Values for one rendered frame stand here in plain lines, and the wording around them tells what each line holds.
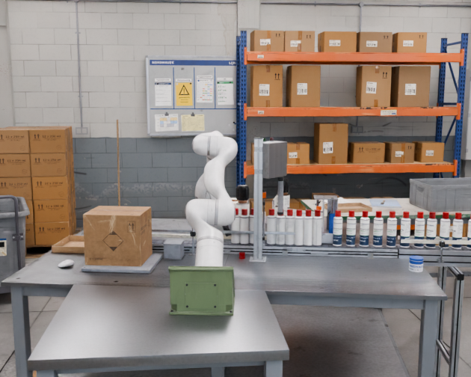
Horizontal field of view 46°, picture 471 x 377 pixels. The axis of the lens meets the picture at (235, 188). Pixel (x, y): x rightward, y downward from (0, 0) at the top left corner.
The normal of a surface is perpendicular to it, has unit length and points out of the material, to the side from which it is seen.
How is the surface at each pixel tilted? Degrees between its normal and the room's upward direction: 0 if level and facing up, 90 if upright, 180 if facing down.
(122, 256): 90
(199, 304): 90
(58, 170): 91
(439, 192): 90
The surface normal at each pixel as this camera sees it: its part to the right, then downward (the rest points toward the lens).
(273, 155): 0.76, 0.11
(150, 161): 0.09, 0.16
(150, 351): 0.00, -0.99
